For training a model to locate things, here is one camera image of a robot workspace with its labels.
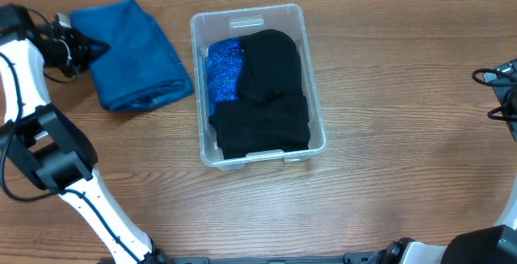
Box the black cloth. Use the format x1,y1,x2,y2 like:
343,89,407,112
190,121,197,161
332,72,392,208
237,29,302,102
208,92,310,159

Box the blue sparkly cloth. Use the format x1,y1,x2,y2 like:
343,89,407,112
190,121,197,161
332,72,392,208
205,37,243,114

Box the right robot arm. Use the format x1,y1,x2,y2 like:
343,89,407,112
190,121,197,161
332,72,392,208
365,60,516,264

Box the blue denim cloth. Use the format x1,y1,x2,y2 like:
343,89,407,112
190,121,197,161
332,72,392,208
69,0,193,112

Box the clear plastic container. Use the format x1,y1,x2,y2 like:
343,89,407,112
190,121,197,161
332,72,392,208
190,3,326,170

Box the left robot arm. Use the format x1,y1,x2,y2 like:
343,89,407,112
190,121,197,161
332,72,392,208
1,4,170,264

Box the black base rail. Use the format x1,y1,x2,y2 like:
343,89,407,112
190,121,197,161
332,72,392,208
170,252,374,264

